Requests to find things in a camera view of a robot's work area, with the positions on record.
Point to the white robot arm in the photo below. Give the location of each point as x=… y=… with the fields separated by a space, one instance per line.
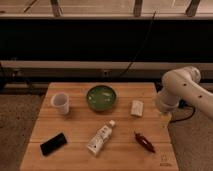
x=183 y=83

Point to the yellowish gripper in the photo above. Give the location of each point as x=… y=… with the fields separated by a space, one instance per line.
x=165 y=119

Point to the small white box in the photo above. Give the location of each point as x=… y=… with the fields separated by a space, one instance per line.
x=137 y=108

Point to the white plastic bottle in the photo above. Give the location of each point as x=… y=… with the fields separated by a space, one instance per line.
x=100 y=138

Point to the red chili pepper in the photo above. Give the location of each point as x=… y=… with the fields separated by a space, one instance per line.
x=144 y=142

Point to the white plastic cup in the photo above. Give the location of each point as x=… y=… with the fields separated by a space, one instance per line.
x=60 y=101

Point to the black rectangular block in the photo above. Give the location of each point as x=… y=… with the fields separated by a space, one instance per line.
x=53 y=144

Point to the green bowl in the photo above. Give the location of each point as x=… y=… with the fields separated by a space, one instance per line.
x=101 y=98

